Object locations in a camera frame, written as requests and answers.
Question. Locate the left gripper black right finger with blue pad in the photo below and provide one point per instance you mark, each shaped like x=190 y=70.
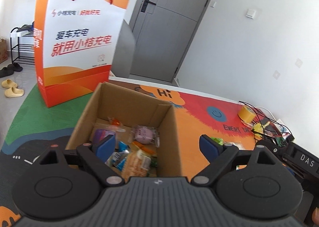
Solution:
x=251 y=183

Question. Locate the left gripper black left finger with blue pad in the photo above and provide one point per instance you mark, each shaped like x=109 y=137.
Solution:
x=64 y=183

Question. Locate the green blue snack packet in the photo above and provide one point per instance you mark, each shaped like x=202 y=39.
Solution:
x=119 y=157

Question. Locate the purple snack packet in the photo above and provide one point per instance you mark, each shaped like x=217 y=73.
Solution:
x=100 y=134

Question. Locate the colourful table mat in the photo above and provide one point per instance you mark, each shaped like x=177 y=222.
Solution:
x=28 y=127

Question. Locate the yellow tape roll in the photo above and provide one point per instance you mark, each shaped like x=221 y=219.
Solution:
x=246 y=114

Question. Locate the orange biscuit packet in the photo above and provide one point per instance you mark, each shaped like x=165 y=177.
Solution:
x=137 y=164

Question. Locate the pink wrapped snack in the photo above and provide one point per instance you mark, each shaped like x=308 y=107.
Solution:
x=144 y=135

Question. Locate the brown cardboard box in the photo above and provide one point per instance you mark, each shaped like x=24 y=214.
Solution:
x=132 y=108

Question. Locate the beige slipper near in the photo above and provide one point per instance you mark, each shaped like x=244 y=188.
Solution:
x=14 y=92

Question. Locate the beige slipper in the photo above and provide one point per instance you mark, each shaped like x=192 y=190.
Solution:
x=9 y=84
x=14 y=92

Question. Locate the beige slipper far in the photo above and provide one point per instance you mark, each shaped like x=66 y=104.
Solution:
x=9 y=84

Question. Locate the black slipper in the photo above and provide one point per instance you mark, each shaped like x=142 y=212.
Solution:
x=10 y=69

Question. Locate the black shoe rack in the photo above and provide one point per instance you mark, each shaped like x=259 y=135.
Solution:
x=21 y=47

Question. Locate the grey chair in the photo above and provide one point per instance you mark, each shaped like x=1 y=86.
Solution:
x=124 y=52

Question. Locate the cardboard box on floor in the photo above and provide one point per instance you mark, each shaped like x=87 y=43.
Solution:
x=3 y=50

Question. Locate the orange white paper bag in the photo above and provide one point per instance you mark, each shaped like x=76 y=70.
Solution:
x=74 y=45

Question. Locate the grey door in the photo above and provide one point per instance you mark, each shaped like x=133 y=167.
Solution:
x=162 y=36

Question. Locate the white wall switch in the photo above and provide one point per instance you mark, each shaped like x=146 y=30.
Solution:
x=251 y=13

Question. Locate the black door handle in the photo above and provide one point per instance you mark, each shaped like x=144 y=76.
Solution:
x=145 y=4

